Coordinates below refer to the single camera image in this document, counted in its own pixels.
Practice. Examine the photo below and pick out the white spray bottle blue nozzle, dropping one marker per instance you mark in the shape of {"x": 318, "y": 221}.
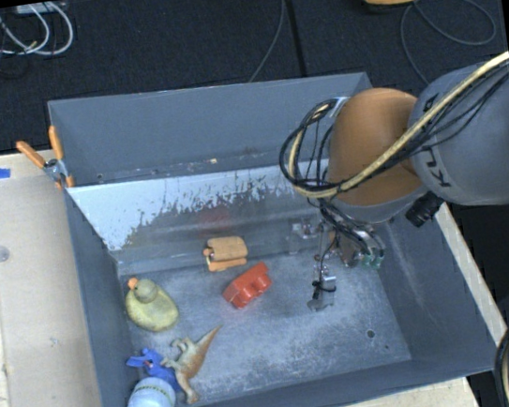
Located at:
{"x": 149, "y": 405}

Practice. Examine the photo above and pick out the red toy building block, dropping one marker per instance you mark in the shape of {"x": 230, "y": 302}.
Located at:
{"x": 247, "y": 286}

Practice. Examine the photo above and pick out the orange toy hot dog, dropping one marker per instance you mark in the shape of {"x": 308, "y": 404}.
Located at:
{"x": 227, "y": 249}

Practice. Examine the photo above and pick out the yellow rubber duck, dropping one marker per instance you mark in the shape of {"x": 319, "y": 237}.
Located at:
{"x": 152, "y": 308}

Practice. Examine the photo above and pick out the grey metal bin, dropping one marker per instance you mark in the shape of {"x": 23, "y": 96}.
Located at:
{"x": 279, "y": 336}

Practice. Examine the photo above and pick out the pale wood flat board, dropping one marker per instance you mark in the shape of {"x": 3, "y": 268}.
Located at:
{"x": 37, "y": 301}

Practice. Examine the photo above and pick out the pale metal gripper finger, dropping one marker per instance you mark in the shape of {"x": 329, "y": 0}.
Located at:
{"x": 305, "y": 229}
{"x": 325, "y": 288}

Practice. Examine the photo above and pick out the black cylinder on white bracket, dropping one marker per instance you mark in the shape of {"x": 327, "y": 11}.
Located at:
{"x": 423, "y": 209}

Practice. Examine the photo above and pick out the tan toy dinosaur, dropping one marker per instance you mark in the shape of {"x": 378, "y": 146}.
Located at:
{"x": 193, "y": 356}

